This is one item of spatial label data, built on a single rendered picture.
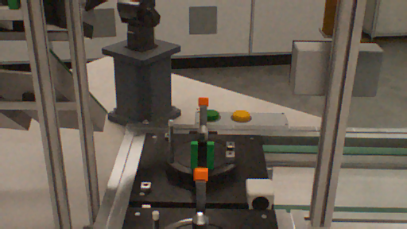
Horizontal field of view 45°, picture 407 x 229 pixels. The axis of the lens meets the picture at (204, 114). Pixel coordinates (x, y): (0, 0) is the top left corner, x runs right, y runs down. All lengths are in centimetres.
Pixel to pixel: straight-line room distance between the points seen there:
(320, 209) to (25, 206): 58
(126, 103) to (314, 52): 69
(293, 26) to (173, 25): 99
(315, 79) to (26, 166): 71
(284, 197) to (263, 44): 326
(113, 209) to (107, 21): 316
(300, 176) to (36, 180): 56
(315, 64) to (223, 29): 334
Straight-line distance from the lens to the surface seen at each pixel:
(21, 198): 107
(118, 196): 87
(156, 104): 126
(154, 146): 97
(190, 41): 401
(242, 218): 79
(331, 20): 69
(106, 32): 396
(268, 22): 409
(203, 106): 91
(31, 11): 62
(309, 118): 137
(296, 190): 96
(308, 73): 71
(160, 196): 83
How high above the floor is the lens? 145
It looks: 26 degrees down
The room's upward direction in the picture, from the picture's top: 1 degrees clockwise
